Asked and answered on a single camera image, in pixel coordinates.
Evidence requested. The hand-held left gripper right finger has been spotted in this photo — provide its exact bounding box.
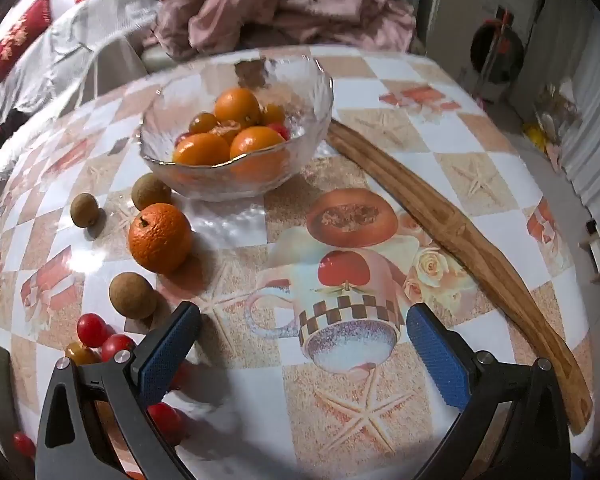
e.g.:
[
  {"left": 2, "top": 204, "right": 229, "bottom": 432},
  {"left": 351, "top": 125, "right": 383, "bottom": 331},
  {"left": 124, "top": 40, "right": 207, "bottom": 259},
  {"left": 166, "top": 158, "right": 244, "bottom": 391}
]
[{"left": 406, "top": 302, "right": 573, "bottom": 480}]

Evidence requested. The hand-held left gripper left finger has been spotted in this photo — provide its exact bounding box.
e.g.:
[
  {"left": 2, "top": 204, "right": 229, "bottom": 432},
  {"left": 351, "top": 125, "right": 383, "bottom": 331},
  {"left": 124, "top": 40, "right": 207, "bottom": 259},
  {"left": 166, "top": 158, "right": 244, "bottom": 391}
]
[{"left": 34, "top": 301, "right": 202, "bottom": 480}]

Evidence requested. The brown kiwi lower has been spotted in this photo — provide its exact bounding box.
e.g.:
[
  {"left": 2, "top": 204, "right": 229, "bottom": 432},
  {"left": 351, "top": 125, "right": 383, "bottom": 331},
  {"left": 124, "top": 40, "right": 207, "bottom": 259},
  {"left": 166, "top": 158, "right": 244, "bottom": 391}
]
[{"left": 108, "top": 272, "right": 158, "bottom": 319}]

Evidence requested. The yellow-brown cherry tomato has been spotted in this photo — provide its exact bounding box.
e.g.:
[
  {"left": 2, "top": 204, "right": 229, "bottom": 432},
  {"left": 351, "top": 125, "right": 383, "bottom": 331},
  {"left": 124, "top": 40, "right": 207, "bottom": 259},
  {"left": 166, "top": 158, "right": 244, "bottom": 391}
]
[
  {"left": 189, "top": 112, "right": 219, "bottom": 134},
  {"left": 65, "top": 342, "right": 101, "bottom": 366}
]

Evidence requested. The printed checkered tablecloth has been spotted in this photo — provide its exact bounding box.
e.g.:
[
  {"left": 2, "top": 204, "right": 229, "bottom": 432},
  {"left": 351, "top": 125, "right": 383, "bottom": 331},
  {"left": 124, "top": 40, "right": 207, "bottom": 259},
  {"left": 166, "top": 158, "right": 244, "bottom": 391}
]
[{"left": 0, "top": 45, "right": 600, "bottom": 480}]

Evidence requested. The mandarin with green stem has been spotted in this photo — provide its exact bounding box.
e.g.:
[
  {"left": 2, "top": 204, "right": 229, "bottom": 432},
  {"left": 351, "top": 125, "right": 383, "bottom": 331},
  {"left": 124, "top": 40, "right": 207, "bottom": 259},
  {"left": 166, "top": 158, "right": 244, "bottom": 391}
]
[{"left": 128, "top": 203, "right": 193, "bottom": 274}]

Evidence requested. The curved wooden strip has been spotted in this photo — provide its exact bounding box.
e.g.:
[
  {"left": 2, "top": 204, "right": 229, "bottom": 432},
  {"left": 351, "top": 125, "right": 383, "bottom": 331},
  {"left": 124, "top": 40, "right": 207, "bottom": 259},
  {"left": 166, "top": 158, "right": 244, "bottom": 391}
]
[{"left": 326, "top": 119, "right": 594, "bottom": 435}]

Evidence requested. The brown kiwi near bowl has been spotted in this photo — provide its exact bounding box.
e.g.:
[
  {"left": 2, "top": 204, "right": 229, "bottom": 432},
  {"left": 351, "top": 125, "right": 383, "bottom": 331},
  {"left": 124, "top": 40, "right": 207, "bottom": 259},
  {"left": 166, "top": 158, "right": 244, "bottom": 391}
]
[{"left": 131, "top": 174, "right": 173, "bottom": 211}]

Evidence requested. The brown kiwi upper left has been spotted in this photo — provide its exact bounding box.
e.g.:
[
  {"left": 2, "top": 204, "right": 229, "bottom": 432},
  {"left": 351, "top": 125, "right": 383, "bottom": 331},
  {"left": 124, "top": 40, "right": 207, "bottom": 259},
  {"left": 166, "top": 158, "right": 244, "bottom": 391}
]
[{"left": 70, "top": 192, "right": 101, "bottom": 227}]

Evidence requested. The orange mandarin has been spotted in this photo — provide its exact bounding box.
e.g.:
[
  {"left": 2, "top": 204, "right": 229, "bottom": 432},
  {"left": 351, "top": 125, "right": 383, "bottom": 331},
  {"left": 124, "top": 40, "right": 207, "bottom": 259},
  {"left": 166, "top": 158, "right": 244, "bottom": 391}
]
[
  {"left": 229, "top": 126, "right": 287, "bottom": 161},
  {"left": 172, "top": 133, "right": 231, "bottom": 167},
  {"left": 214, "top": 87, "right": 261, "bottom": 127}
]

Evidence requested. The orange cherry tomato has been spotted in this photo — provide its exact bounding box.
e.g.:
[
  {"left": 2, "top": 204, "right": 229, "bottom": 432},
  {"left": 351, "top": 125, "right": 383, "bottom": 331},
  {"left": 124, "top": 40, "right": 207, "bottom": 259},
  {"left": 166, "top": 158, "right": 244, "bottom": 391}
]
[{"left": 258, "top": 104, "right": 286, "bottom": 127}]

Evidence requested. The dark clothing pile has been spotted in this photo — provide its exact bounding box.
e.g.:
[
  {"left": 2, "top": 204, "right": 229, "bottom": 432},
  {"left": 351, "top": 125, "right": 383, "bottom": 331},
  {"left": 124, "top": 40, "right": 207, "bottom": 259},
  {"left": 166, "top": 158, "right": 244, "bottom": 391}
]
[{"left": 0, "top": 107, "right": 31, "bottom": 171}]

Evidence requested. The clear glass bowl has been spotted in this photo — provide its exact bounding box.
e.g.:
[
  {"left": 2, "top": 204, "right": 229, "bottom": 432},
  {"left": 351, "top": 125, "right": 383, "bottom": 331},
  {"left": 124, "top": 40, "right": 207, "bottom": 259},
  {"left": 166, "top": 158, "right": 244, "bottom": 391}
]
[{"left": 139, "top": 54, "right": 334, "bottom": 203}]

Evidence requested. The black round pan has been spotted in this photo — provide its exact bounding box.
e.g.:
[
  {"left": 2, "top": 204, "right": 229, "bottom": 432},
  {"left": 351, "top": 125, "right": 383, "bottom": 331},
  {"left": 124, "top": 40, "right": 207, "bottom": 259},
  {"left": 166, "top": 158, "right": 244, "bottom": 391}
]
[{"left": 470, "top": 22, "right": 526, "bottom": 86}]

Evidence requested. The grey-white blanket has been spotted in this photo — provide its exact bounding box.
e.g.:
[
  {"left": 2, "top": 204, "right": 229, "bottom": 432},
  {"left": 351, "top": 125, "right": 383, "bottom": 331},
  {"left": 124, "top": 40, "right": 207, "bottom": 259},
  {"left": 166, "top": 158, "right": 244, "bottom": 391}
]
[{"left": 0, "top": 0, "right": 162, "bottom": 181}]

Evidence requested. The pink cloth pile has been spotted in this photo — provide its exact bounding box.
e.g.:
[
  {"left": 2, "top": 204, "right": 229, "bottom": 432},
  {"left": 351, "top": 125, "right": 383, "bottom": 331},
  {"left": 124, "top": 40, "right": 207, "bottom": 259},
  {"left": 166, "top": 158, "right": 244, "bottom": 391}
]
[{"left": 142, "top": 0, "right": 418, "bottom": 61}]

